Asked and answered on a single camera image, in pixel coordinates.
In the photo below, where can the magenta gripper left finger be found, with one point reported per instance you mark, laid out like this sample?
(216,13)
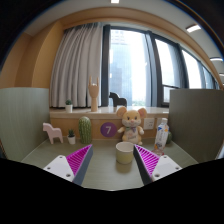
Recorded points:
(72,167)

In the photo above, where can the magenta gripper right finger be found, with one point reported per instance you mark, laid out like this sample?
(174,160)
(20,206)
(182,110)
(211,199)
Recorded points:
(153,167)

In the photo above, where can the clear plastic water bottle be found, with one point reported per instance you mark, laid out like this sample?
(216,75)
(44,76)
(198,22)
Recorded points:
(161,137)

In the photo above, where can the small potted plant on table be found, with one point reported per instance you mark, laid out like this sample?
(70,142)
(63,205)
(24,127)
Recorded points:
(71,136)

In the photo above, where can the pale yellow paper cup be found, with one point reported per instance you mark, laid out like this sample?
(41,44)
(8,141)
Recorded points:
(124,152)

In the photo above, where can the round green cactus ornament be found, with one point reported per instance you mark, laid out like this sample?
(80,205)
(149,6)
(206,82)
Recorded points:
(169,137)

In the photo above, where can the pink wooden horse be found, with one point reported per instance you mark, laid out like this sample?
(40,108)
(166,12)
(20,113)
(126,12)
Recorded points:
(52,132)

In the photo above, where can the plush mouse toy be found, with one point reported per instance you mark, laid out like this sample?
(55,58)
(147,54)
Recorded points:
(131,120)

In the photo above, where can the tall green cactus ornament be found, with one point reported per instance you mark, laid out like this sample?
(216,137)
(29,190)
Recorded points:
(84,126)

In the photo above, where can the small potted plant on sill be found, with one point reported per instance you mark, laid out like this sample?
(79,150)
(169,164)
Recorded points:
(68,106)

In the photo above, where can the black horse figurine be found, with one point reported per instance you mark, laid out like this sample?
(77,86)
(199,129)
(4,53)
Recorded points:
(117,100)

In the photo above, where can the wooden hand sculpture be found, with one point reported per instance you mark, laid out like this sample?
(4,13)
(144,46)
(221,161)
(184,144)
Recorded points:
(93,91)

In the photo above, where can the beige curtain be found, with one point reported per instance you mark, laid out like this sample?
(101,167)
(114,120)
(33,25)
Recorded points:
(78,58)

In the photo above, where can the white wall socket left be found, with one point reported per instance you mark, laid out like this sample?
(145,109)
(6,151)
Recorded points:
(148,123)

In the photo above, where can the white wall socket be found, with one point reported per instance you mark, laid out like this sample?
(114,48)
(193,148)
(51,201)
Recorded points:
(158,121)
(148,123)

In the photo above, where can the white wall socket right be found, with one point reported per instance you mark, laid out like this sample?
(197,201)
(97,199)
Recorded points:
(158,121)

